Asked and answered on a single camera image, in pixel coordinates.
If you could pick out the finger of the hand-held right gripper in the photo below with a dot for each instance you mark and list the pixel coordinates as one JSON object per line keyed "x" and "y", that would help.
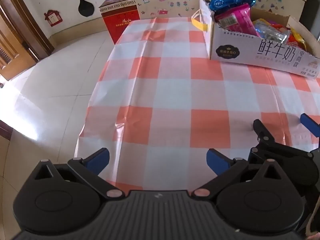
{"x": 309, "y": 123}
{"x": 261, "y": 130}

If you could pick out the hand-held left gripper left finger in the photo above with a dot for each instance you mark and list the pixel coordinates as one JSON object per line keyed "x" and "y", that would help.
{"x": 98, "y": 158}

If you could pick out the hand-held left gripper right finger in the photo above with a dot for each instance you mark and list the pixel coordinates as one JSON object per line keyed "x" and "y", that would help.
{"x": 217, "y": 161}

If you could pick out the red noodle snack packet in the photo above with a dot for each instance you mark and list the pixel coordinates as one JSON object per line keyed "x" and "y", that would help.
{"x": 296, "y": 42}

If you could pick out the printed cardboard box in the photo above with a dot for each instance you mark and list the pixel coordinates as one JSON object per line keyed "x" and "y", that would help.
{"x": 237, "y": 50}

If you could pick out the silver snack packet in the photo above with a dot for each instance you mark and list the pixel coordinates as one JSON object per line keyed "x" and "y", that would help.
{"x": 272, "y": 33}

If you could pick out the pink snack packet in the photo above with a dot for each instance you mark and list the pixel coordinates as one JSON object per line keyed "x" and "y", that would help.
{"x": 237, "y": 17}

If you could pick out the blue snack packet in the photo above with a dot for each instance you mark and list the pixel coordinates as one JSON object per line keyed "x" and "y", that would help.
{"x": 225, "y": 0}

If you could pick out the orange white checkered tablecloth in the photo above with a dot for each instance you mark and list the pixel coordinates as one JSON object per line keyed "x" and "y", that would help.
{"x": 162, "y": 92}

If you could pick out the red gift box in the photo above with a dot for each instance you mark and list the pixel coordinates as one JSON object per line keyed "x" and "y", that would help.
{"x": 117, "y": 25}

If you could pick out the brown wooden door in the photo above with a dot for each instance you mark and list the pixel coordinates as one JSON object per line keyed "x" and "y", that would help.
{"x": 10, "y": 55}

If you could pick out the red house wall sticker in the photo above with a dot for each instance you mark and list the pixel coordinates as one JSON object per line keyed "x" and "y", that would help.
{"x": 53, "y": 18}

